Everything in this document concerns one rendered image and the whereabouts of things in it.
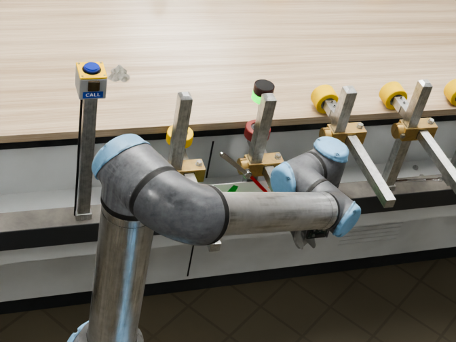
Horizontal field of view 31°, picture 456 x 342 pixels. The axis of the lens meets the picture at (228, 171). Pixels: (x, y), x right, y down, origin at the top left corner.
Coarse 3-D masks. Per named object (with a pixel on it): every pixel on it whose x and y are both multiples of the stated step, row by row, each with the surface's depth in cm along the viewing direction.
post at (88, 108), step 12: (84, 108) 214; (96, 108) 215; (84, 120) 216; (84, 132) 219; (84, 144) 222; (84, 156) 225; (84, 168) 228; (84, 180) 231; (84, 192) 234; (84, 204) 237; (84, 216) 240
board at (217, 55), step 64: (0, 0) 285; (64, 0) 292; (128, 0) 299; (192, 0) 306; (256, 0) 314; (320, 0) 322; (384, 0) 331; (448, 0) 340; (0, 64) 257; (64, 64) 263; (128, 64) 268; (192, 64) 274; (256, 64) 281; (320, 64) 287; (384, 64) 294; (448, 64) 301; (0, 128) 234; (64, 128) 239; (128, 128) 244; (192, 128) 251
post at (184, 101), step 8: (184, 96) 222; (176, 104) 225; (184, 104) 223; (176, 112) 226; (184, 112) 224; (176, 120) 226; (184, 120) 226; (176, 128) 228; (184, 128) 228; (176, 136) 230; (184, 136) 230; (176, 144) 231; (184, 144) 232; (176, 152) 234; (184, 152) 234; (168, 160) 238; (176, 160) 236; (176, 168) 238
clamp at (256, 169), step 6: (246, 156) 248; (264, 156) 249; (270, 156) 249; (240, 162) 246; (246, 162) 246; (264, 162) 247; (270, 162) 247; (276, 162) 248; (246, 168) 246; (252, 168) 246; (258, 168) 247; (252, 174) 248; (258, 174) 248
